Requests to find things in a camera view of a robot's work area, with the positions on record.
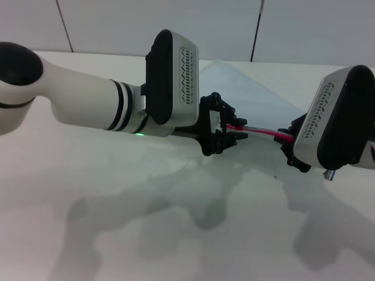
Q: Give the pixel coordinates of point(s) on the silver right wrist plug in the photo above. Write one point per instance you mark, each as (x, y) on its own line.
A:
(329, 174)

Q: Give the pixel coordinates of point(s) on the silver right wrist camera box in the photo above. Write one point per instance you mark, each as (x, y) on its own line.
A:
(334, 117)

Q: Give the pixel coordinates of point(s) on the thin dark wall strip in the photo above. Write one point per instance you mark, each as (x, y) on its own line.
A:
(65, 26)

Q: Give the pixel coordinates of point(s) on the thick black wall strip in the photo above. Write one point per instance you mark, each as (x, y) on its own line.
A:
(255, 32)

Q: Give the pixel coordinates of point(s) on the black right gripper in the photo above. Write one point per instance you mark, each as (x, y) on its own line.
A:
(296, 152)

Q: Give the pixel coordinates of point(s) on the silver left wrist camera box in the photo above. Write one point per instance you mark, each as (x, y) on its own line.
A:
(175, 82)

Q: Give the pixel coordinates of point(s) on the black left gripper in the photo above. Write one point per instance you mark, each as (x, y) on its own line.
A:
(206, 131)

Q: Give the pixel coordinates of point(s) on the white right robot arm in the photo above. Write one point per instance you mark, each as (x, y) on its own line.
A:
(367, 156)

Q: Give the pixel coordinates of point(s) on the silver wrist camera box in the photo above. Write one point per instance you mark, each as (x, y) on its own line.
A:
(334, 117)
(175, 82)

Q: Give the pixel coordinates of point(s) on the clear document bag red zipper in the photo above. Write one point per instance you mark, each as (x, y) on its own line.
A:
(249, 96)

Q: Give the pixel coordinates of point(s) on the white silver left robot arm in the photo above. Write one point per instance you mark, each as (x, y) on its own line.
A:
(73, 99)

